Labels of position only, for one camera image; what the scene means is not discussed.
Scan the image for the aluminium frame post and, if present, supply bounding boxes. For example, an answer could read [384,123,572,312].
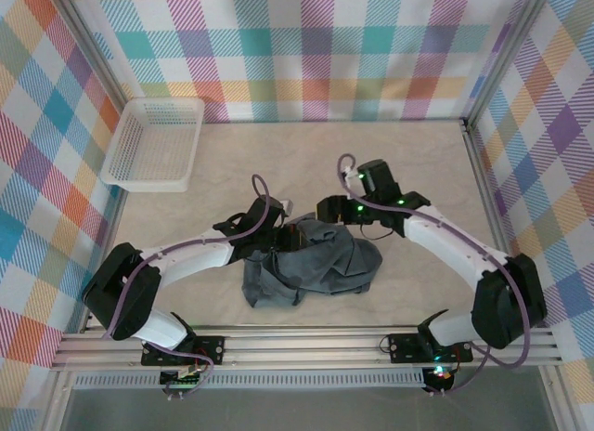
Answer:
[465,0,553,128]
[45,0,131,114]

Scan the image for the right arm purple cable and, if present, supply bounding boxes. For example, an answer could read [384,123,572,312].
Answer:
[336,152,535,398]

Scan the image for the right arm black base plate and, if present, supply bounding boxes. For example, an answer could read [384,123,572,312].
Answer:
[387,331,474,364]

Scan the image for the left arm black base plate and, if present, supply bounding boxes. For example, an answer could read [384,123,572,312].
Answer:
[140,335,226,367]

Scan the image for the grey-blue t-shirt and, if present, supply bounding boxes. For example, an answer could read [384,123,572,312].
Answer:
[240,212,384,310]

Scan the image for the white plastic mesh basket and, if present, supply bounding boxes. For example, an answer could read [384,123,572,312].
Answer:
[100,97,206,193]

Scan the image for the aluminium frame leg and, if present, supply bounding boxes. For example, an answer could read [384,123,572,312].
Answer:
[539,363,580,431]
[43,370,78,431]

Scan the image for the slotted grey cable duct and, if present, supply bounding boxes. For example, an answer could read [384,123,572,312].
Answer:
[71,368,426,390]

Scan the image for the wide aluminium mounting rail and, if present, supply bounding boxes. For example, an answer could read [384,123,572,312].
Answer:
[50,326,565,372]

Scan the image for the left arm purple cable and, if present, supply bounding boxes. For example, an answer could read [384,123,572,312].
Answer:
[102,173,276,399]

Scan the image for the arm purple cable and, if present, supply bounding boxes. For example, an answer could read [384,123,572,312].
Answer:
[336,152,535,398]
[102,173,276,399]

